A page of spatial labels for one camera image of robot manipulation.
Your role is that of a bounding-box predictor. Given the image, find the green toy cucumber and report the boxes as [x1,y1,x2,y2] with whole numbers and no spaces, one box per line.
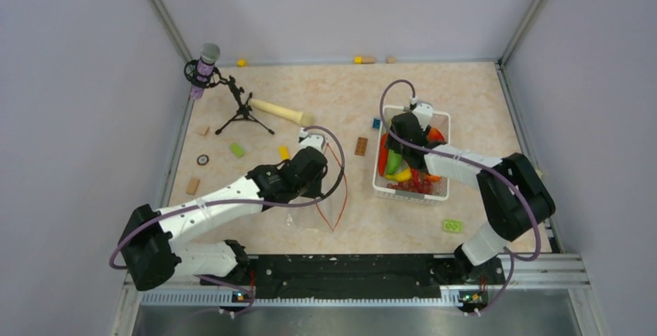
[385,149,403,175]

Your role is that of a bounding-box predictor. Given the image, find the black microphone tripod stand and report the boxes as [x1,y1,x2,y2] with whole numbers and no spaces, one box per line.
[208,71,275,135]

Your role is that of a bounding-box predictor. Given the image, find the small beige wooden piece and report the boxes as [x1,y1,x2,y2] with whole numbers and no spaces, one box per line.
[196,126,209,136]

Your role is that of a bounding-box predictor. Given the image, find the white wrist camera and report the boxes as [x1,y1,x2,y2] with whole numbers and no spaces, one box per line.
[409,99,434,131]
[298,129,327,153]

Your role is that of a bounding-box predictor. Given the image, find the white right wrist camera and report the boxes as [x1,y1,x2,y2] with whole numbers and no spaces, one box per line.
[409,99,434,131]

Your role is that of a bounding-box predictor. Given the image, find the wooden rolling pin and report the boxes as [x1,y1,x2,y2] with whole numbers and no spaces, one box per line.
[250,98,315,126]

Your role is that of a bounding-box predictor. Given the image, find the white perforated plastic basket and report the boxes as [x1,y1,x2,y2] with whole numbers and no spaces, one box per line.
[372,128,449,204]

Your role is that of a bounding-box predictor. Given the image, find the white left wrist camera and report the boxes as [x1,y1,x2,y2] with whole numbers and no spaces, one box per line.
[298,129,327,153]

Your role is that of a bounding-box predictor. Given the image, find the brown toy brick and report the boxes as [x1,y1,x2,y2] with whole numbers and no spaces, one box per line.
[354,137,368,156]

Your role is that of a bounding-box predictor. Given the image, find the purple grey microphone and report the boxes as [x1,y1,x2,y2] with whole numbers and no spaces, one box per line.
[184,43,220,100]

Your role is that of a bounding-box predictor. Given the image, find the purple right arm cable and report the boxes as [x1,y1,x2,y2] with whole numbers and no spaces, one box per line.
[378,79,542,316]

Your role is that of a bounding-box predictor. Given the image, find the red toy chili pepper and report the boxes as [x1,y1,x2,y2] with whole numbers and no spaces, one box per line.
[409,168,421,185]

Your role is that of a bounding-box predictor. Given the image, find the green two-stud brick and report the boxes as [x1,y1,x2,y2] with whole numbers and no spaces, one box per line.
[442,219,463,234]

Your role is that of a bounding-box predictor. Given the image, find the tan wooden block left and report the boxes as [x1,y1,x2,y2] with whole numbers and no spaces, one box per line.
[185,177,201,195]

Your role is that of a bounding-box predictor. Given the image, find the yellow toy banana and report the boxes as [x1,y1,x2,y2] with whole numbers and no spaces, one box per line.
[384,167,413,183]

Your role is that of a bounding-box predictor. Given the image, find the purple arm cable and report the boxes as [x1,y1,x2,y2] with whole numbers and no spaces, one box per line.
[378,79,542,316]
[108,125,346,271]

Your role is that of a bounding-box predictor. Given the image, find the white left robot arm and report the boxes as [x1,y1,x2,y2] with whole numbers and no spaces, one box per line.
[112,146,328,291]

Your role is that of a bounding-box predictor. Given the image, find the orange toy carrot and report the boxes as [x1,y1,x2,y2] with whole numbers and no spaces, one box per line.
[377,132,388,177]

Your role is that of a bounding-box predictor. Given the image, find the red toy grapes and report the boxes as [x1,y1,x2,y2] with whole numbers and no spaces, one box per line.
[387,180,434,195]

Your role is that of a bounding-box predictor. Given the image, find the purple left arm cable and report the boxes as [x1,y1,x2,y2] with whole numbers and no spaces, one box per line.
[108,125,346,271]

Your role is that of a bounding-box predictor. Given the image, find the small green block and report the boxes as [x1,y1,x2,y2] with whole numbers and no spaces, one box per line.
[229,142,246,158]

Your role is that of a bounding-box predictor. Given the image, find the yellow and wood peg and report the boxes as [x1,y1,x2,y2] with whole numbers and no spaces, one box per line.
[353,56,377,64]

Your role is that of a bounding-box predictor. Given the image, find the yellow toy cylinder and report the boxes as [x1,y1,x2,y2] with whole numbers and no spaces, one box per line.
[278,146,291,160]

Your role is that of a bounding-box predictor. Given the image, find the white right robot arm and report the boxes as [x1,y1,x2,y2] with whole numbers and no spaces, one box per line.
[387,111,556,283]

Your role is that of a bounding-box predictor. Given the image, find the clear zip bag orange zipper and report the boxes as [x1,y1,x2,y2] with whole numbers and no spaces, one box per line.
[284,144,349,234]

